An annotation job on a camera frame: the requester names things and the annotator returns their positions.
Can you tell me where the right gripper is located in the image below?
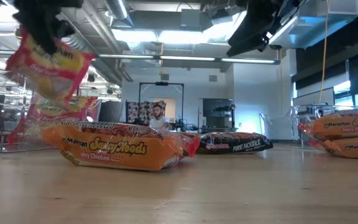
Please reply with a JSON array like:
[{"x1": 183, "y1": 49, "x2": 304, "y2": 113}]
[{"x1": 227, "y1": 0, "x2": 304, "y2": 57}]

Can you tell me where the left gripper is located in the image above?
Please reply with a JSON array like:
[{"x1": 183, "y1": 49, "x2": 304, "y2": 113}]
[{"x1": 12, "y1": 0, "x2": 84, "y2": 56}]

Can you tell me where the red beef ramen packet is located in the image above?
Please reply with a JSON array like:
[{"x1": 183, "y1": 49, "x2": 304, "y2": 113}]
[
  {"x1": 6, "y1": 95, "x2": 103, "y2": 144},
  {"x1": 4, "y1": 27, "x2": 96, "y2": 108}
]

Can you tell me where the black Fire Noodle packet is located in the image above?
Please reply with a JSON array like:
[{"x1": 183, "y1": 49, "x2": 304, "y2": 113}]
[{"x1": 196, "y1": 131, "x2": 274, "y2": 155}]

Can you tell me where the orange Saucy Noods packet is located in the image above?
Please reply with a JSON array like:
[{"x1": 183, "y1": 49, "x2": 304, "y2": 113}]
[
  {"x1": 299, "y1": 108, "x2": 358, "y2": 141},
  {"x1": 308, "y1": 135, "x2": 358, "y2": 161},
  {"x1": 41, "y1": 120, "x2": 201, "y2": 172}
]

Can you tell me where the silver ceiling duct elbow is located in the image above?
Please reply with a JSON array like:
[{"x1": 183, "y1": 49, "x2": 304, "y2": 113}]
[{"x1": 104, "y1": 0, "x2": 135, "y2": 29}]

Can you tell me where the grey ceiling box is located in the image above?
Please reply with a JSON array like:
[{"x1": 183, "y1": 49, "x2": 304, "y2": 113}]
[{"x1": 180, "y1": 8, "x2": 204, "y2": 32}]

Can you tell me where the black cabinet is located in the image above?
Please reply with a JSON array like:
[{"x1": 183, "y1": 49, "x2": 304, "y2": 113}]
[{"x1": 201, "y1": 98, "x2": 238, "y2": 132}]

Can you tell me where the bright ceiling light panel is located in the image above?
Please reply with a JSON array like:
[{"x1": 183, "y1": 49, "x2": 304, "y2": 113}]
[{"x1": 110, "y1": 27, "x2": 229, "y2": 45}]

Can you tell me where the black chair back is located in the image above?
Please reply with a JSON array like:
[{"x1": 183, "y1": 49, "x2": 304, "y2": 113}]
[{"x1": 98, "y1": 101, "x2": 124, "y2": 124}]

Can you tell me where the silver spiral ceiling duct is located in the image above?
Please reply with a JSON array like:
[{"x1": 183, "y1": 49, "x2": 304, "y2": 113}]
[{"x1": 59, "y1": 32, "x2": 90, "y2": 53}]

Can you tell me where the white ceiling duct box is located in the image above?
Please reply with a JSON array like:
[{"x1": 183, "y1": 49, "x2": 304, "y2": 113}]
[{"x1": 268, "y1": 0, "x2": 358, "y2": 50}]

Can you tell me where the yellow hanging cable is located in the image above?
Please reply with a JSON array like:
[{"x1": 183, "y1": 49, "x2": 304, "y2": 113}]
[{"x1": 318, "y1": 0, "x2": 329, "y2": 104}]

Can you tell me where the black frame stand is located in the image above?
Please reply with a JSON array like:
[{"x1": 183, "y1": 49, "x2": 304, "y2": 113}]
[{"x1": 137, "y1": 81, "x2": 185, "y2": 126}]

